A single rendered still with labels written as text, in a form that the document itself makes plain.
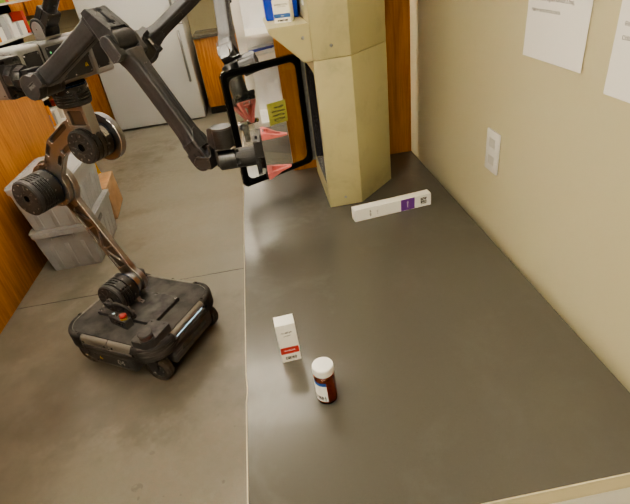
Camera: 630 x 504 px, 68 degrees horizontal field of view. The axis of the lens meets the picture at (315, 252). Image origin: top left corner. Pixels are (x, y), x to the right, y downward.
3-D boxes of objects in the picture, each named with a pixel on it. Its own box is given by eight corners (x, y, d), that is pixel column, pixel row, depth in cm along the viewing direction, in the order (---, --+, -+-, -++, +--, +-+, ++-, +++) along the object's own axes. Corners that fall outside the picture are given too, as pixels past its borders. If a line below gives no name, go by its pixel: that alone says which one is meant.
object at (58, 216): (109, 187, 362) (93, 147, 344) (88, 224, 311) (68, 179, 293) (55, 196, 360) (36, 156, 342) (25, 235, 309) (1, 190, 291)
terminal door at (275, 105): (313, 161, 181) (299, 52, 159) (244, 188, 168) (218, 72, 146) (312, 161, 181) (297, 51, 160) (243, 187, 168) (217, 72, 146)
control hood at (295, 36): (300, 44, 159) (296, 12, 154) (313, 61, 132) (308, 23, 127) (267, 49, 159) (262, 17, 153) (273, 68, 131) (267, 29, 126)
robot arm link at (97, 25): (112, -7, 125) (84, -2, 118) (144, 40, 130) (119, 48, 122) (42, 74, 151) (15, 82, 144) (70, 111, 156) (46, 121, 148)
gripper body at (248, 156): (259, 140, 130) (232, 144, 129) (265, 174, 135) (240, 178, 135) (258, 133, 135) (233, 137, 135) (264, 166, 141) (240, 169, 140)
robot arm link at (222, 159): (219, 166, 138) (218, 173, 134) (213, 144, 135) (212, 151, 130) (242, 162, 139) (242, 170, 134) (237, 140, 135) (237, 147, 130)
